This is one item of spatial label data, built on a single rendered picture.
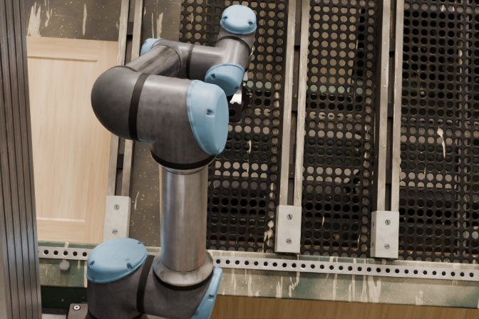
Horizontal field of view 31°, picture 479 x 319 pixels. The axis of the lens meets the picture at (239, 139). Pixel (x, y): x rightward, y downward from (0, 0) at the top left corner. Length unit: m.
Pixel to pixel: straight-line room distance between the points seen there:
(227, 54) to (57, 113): 0.76
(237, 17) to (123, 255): 0.55
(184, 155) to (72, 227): 1.00
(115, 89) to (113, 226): 0.93
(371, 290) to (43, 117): 1.01
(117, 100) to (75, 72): 1.03
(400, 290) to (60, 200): 0.95
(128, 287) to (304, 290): 0.76
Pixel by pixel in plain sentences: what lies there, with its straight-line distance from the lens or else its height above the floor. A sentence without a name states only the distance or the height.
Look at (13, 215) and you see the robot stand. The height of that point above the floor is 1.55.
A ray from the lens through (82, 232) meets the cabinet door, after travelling 2.36.
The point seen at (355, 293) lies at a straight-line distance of 2.34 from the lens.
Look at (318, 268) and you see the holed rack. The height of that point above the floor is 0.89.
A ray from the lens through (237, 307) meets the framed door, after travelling 2.67.
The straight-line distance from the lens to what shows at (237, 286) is 2.31.
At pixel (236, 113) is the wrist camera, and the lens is 1.94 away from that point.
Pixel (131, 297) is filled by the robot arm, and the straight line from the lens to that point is 1.68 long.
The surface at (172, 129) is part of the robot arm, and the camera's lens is 1.38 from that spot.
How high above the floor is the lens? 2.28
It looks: 29 degrees down
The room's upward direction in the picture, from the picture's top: 5 degrees clockwise
